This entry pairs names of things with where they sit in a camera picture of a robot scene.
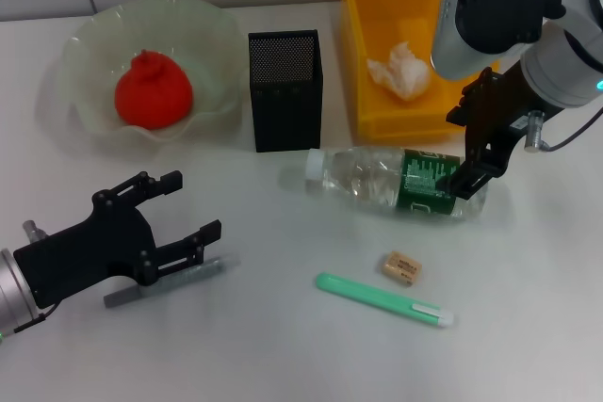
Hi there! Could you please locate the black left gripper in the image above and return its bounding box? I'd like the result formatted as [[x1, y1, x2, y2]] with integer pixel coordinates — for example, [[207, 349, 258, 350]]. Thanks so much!
[[12, 169, 223, 310]]

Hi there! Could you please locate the grey marker pen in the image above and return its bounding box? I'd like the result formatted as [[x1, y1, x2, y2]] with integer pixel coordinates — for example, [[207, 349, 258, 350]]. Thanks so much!
[[103, 253, 241, 310]]

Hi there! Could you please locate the left gripper cable with connector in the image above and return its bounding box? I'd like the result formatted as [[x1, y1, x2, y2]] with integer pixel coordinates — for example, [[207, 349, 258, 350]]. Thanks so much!
[[13, 218, 58, 335]]

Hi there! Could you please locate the white paper ball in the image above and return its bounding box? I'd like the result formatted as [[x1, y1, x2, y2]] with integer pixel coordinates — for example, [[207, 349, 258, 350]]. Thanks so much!
[[366, 41, 432, 101]]

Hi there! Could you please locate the small tan eraser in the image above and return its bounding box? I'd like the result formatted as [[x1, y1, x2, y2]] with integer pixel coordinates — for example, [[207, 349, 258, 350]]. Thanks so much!
[[378, 250, 422, 288]]

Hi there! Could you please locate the silver right wrist depth camera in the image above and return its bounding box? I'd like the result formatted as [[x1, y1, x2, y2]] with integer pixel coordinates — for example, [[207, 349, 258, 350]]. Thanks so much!
[[431, 0, 566, 82]]

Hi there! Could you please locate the translucent wavy fruit plate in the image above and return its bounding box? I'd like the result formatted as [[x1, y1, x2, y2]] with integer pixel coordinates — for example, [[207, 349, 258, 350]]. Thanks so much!
[[60, 0, 244, 144]]

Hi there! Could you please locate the gripper cable with connector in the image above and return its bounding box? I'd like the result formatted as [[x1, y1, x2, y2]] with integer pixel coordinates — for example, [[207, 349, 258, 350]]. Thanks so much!
[[13, 218, 58, 335], [524, 105, 603, 153]]

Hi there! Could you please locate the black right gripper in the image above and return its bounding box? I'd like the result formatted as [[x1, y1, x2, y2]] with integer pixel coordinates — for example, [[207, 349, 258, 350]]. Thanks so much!
[[434, 61, 562, 201]]

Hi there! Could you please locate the black mesh pen holder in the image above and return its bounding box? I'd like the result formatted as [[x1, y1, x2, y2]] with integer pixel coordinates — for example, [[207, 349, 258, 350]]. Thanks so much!
[[247, 28, 324, 153]]

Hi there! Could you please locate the red-orange toy orange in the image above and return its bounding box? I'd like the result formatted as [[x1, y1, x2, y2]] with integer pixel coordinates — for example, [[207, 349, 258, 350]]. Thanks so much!
[[115, 48, 194, 131]]

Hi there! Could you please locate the yellow plastic bin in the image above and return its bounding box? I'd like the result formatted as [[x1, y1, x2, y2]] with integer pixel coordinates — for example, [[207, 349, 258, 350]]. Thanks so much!
[[334, 0, 502, 142]]

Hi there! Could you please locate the clear bottle with green label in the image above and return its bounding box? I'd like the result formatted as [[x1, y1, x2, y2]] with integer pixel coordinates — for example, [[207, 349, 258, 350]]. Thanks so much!
[[303, 146, 487, 229]]

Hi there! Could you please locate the green pen with white tip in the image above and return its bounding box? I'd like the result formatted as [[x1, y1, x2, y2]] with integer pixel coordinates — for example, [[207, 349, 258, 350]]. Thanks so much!
[[315, 271, 458, 330]]

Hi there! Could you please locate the right gripper cable with connector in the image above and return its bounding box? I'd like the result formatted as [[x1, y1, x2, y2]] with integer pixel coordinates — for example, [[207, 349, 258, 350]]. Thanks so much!
[[524, 105, 603, 153]]

